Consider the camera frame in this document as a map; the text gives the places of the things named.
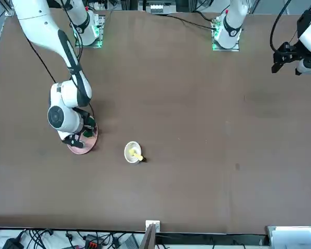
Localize green and yellow sponge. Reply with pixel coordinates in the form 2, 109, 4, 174
83, 117, 96, 138

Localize silver finned box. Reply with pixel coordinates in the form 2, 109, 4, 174
149, 1, 164, 15

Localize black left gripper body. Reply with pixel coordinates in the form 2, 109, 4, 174
279, 41, 301, 60

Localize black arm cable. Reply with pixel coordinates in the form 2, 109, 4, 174
270, 0, 294, 52
25, 0, 96, 120

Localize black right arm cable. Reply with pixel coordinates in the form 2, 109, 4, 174
25, 0, 96, 120

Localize white board tray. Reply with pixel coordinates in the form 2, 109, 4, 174
265, 225, 311, 249

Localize black power adapter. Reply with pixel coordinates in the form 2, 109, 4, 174
1, 236, 25, 249

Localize white post bracket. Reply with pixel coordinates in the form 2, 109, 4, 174
145, 220, 161, 231

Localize black cable across table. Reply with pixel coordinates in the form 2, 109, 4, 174
164, 11, 217, 31

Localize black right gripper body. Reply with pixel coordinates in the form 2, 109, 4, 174
77, 110, 95, 133

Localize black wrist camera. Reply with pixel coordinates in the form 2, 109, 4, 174
61, 134, 85, 149

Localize pink plate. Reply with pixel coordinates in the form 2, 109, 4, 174
66, 121, 99, 156

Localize power strip with red switches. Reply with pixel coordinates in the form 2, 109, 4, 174
84, 234, 100, 249

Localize white mug with black handle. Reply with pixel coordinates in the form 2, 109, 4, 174
124, 141, 147, 164

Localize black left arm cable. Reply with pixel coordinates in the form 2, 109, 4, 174
270, 0, 294, 52

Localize yellow spoon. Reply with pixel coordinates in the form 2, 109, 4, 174
128, 148, 145, 160

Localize aluminium camera post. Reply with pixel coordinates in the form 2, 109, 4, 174
139, 223, 157, 249

